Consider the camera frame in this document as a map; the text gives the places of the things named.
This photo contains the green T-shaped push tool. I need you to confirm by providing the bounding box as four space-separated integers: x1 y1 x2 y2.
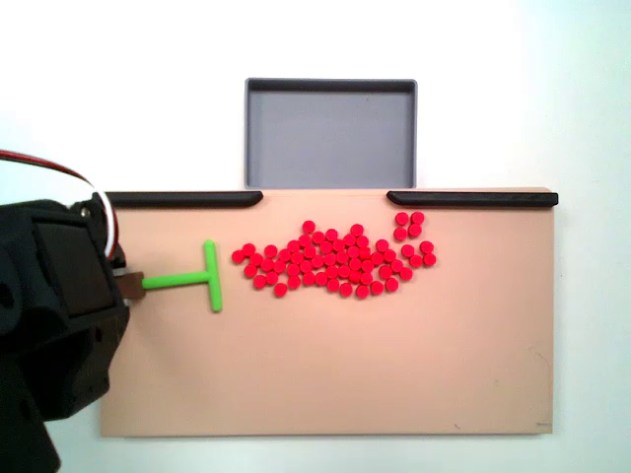
116 238 224 314

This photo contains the beige flat board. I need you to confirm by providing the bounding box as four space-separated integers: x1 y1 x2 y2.
100 186 558 439

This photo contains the grey rectangular tray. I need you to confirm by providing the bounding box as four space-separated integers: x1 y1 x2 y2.
244 77 419 190

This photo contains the red white arm wire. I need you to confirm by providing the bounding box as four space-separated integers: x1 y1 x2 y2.
0 149 123 258

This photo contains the black board edge rail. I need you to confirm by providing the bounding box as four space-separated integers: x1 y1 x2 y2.
105 191 264 209
386 190 560 211

